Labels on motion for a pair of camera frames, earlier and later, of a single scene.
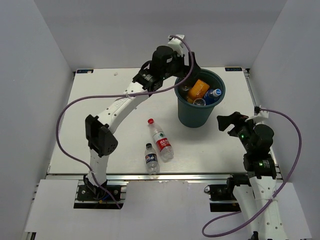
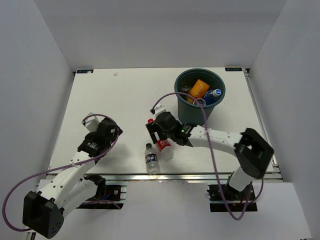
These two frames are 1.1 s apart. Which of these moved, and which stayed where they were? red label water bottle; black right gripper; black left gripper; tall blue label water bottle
Moved: black right gripper; black left gripper
Stayed: tall blue label water bottle; red label water bottle
